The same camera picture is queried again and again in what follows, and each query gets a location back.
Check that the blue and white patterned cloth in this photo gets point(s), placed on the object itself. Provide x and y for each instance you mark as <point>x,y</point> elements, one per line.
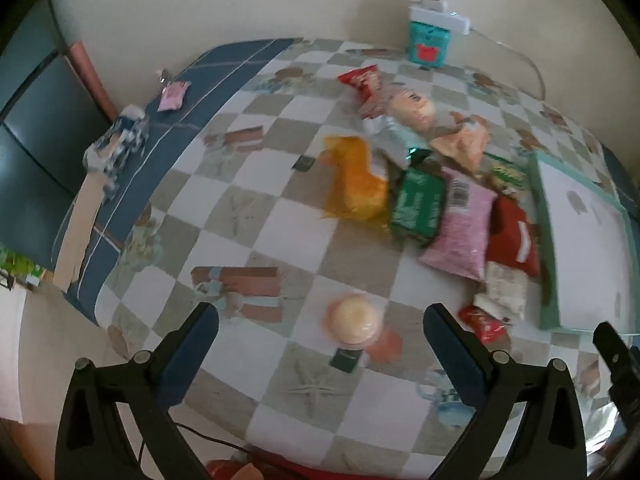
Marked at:
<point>117,145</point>

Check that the red cloth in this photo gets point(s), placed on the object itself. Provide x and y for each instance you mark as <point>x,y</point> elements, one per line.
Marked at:
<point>270,466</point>

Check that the dark cabinet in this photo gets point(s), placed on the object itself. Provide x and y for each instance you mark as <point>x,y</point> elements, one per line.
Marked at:
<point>30,130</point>

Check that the dark green snack packet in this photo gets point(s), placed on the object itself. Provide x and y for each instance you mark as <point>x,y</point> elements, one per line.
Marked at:
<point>417,205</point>

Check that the clear round bun packet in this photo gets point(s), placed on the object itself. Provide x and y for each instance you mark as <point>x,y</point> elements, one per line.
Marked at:
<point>411,107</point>

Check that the blue bed sheet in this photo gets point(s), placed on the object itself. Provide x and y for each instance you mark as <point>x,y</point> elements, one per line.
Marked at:
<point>220,75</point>

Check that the white power strip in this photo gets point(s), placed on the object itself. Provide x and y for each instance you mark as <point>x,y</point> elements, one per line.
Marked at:
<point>442,16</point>

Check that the metal key clip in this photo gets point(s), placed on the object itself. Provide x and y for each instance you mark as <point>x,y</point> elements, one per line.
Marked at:
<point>163,77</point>

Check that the brown wooden board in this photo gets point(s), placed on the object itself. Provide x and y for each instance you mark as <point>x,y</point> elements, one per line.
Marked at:
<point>90,77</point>

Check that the teal rimmed white tray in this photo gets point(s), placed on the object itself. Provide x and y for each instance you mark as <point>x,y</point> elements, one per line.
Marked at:
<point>585,240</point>

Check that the round yellow bun packet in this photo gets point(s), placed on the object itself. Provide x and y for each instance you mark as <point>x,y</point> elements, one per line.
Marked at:
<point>352,320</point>

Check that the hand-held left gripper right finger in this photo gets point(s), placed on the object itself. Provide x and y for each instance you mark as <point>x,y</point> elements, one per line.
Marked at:
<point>455,355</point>

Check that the dark red snack packet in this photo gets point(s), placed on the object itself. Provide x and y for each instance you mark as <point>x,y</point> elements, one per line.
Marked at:
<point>515,235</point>

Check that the pink snack packet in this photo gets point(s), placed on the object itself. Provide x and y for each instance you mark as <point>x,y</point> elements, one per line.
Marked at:
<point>460,227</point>

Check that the checked printed tablecloth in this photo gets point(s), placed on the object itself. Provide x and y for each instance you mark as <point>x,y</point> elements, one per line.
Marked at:
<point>280,240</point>

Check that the green rice cracker packet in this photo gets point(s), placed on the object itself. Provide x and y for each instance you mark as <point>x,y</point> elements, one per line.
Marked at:
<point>506,174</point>

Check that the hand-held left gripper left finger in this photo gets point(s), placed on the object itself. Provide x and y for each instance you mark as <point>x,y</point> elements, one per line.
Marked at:
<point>190,355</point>

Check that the yellow snack packet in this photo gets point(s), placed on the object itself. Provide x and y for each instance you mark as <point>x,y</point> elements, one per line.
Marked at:
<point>355,180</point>

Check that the white snack packet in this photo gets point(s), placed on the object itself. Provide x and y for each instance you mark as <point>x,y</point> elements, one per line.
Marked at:
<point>502,290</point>

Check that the small pink packet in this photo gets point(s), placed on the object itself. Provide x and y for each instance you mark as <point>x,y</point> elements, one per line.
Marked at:
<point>172,95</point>

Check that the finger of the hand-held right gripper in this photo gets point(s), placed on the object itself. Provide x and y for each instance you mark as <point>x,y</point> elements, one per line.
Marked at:
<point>620,365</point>

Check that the peach orange snack packet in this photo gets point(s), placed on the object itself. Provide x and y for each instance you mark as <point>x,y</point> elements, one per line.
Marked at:
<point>462,142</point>

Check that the silver and teal snack packet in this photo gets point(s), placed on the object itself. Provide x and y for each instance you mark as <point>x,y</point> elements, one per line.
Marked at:
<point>395,140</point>

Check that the small red snack packet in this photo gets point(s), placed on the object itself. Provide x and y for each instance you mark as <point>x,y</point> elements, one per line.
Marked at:
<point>482,324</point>

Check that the teal box with red label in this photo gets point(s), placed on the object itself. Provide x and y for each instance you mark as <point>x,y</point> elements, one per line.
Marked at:
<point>427,45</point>

